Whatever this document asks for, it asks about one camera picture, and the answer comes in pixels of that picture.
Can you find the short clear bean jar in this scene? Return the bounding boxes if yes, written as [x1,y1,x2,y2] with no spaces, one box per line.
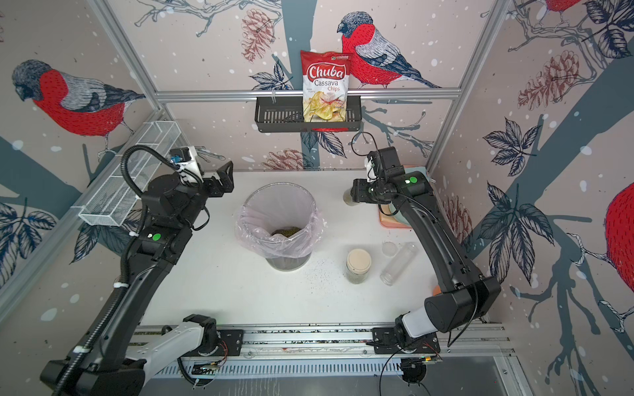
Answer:
[343,189,357,206]

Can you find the clear jar lid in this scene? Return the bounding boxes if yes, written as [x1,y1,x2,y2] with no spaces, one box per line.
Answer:
[381,242,399,257]

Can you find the tall clear bean jar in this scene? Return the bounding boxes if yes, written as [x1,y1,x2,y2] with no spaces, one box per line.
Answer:
[380,243,419,286]

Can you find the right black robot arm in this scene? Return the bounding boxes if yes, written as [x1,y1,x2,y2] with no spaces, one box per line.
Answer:
[351,147,501,351]

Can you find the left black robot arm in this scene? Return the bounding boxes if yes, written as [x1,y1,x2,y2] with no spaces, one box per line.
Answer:
[40,145,234,395]

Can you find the mung beans in bin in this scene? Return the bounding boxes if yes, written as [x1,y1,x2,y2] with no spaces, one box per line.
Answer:
[272,227,301,239]

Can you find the teal folded cloth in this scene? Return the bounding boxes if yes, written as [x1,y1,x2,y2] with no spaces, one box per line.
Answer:
[412,167,431,182]

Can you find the mesh waste bin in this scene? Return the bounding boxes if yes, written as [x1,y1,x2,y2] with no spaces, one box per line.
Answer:
[235,182,325,272]

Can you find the beige lidded bean jar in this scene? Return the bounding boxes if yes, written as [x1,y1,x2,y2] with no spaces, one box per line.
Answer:
[346,248,372,284]

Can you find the red Chuba chips bag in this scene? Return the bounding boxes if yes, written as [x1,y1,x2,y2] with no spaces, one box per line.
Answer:
[300,51,352,123]

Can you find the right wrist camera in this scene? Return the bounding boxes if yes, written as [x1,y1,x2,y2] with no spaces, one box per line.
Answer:
[364,157,377,182]

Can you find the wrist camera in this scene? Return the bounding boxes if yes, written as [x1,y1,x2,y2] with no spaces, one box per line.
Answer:
[364,157,377,182]
[168,146,203,184]

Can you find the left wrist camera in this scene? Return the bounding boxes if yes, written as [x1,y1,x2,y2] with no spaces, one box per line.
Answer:
[168,146,203,184]

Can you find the black wall basket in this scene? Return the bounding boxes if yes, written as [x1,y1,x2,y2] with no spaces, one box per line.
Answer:
[254,96,363,133]

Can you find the white wire mesh shelf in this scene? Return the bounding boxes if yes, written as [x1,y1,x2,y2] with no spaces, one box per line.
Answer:
[71,120,181,226]

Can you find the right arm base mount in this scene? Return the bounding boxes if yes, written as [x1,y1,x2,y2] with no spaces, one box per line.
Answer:
[367,327,440,355]

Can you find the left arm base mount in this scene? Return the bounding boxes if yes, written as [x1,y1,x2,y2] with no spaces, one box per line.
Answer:
[187,329,244,359]

